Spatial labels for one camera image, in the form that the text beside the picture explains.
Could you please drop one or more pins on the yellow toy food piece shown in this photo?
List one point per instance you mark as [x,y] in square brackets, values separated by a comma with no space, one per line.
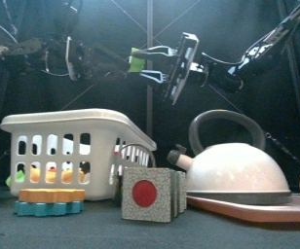
[53,175]

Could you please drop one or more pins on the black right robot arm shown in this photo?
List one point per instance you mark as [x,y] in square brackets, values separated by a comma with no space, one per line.
[265,40]

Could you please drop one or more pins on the green starfruit top piece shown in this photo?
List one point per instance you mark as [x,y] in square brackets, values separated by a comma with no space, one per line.
[137,60]

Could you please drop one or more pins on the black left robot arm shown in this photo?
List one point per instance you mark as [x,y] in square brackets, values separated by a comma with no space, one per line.
[14,47]

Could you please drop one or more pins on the orange gear-shaped block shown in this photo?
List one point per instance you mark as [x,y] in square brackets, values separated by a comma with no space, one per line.
[50,195]

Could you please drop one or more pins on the pink plastic tray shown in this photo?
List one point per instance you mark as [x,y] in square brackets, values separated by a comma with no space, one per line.
[261,212]

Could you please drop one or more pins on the white slotted plastic basket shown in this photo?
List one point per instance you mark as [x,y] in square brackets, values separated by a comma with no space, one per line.
[91,152]

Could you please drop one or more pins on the patterned box with red circle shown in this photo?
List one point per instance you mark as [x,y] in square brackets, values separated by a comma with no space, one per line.
[146,194]

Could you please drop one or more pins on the teal gear-shaped block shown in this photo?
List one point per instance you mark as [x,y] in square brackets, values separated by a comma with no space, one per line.
[49,209]

